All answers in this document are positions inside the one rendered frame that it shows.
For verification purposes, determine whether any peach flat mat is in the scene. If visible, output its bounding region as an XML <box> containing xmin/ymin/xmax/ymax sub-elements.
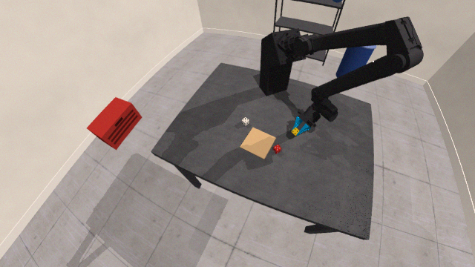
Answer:
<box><xmin>240</xmin><ymin>128</ymin><xmax>276</xmax><ymax>159</ymax></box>

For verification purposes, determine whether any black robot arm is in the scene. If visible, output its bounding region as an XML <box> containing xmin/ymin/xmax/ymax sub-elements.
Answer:
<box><xmin>278</xmin><ymin>16</ymin><xmax>424</xmax><ymax>123</ymax></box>

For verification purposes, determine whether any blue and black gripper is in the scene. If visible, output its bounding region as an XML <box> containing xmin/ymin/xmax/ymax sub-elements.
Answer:
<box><xmin>292</xmin><ymin>106</ymin><xmax>319</xmax><ymax>136</ymax></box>

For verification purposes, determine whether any red die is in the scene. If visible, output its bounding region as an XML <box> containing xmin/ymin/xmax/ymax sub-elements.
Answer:
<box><xmin>273</xmin><ymin>145</ymin><xmax>281</xmax><ymax>154</ymax></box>

